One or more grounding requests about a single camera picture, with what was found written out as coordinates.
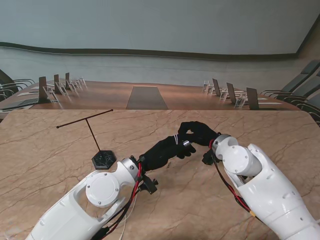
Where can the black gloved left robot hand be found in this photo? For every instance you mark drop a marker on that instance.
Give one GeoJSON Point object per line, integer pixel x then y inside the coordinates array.
{"type": "Point", "coordinates": [162, 152]}

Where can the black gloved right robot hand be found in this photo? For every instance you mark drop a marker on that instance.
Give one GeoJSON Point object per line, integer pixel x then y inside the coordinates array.
{"type": "Point", "coordinates": [200, 132]}

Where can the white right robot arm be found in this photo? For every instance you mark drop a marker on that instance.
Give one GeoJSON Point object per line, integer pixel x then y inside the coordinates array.
{"type": "Point", "coordinates": [262, 190]}

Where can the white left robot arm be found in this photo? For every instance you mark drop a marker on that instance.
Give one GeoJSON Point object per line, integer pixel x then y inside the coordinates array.
{"type": "Point", "coordinates": [100, 187]}

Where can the black T rack marble base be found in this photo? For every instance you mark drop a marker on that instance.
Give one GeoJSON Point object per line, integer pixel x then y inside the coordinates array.
{"type": "Point", "coordinates": [103, 160]}

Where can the brown conference table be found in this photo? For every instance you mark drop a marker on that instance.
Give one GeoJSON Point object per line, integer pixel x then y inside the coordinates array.
{"type": "Point", "coordinates": [187, 97]}

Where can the clear acrylic name holder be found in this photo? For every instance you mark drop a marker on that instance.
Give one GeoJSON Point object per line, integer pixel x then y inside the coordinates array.
{"type": "Point", "coordinates": [62, 90]}
{"type": "Point", "coordinates": [82, 82]}
{"type": "Point", "coordinates": [223, 95]}
{"type": "Point", "coordinates": [72, 87]}
{"type": "Point", "coordinates": [51, 95]}
{"type": "Point", "coordinates": [241, 102]}
{"type": "Point", "coordinates": [206, 86]}

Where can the brown upright desk screen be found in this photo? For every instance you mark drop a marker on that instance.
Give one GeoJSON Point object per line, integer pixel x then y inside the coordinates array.
{"type": "Point", "coordinates": [252, 98]}
{"type": "Point", "coordinates": [67, 80]}
{"type": "Point", "coordinates": [43, 87]}
{"type": "Point", "coordinates": [216, 87]}
{"type": "Point", "coordinates": [56, 82]}
{"type": "Point", "coordinates": [230, 92]}

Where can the white paper sheet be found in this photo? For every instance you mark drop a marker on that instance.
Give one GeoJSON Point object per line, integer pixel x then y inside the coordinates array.
{"type": "Point", "coordinates": [271, 103]}
{"type": "Point", "coordinates": [27, 94]}

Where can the grey office chair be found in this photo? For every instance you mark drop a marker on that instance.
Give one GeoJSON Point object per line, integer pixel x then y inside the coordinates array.
{"type": "Point", "coordinates": [313, 102]}
{"type": "Point", "coordinates": [300, 80]}
{"type": "Point", "coordinates": [310, 88]}

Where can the dark office chair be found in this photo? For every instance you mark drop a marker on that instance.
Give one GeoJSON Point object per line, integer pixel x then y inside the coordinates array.
{"type": "Point", "coordinates": [5, 77]}

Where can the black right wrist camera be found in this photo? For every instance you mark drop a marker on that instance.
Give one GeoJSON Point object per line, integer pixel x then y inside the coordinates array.
{"type": "Point", "coordinates": [208, 158]}

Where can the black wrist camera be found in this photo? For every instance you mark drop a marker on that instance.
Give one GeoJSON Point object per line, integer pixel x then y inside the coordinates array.
{"type": "Point", "coordinates": [150, 185]}
{"type": "Point", "coordinates": [208, 158]}

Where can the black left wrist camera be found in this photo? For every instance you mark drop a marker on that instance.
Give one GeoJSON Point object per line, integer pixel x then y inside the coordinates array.
{"type": "Point", "coordinates": [150, 185]}

